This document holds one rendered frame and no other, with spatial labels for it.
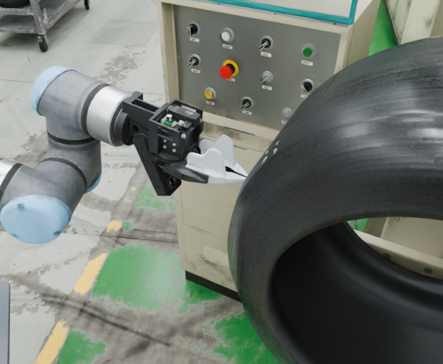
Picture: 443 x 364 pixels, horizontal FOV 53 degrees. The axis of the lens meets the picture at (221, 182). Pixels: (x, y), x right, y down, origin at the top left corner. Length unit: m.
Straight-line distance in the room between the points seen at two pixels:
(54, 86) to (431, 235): 0.76
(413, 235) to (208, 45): 0.78
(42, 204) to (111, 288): 1.46
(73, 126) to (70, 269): 1.55
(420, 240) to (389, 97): 0.58
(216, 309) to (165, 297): 0.24
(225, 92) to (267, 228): 0.92
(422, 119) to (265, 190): 0.19
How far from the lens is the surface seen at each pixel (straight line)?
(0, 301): 1.44
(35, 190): 0.72
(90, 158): 0.81
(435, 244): 1.02
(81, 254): 2.30
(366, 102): 0.48
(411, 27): 4.29
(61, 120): 0.77
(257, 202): 0.54
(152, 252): 2.24
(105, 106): 0.71
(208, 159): 0.65
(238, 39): 1.32
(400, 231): 1.01
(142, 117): 0.68
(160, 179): 0.72
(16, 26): 4.53
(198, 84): 1.45
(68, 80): 0.76
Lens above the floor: 1.66
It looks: 40 degrees down
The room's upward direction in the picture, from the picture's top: straight up
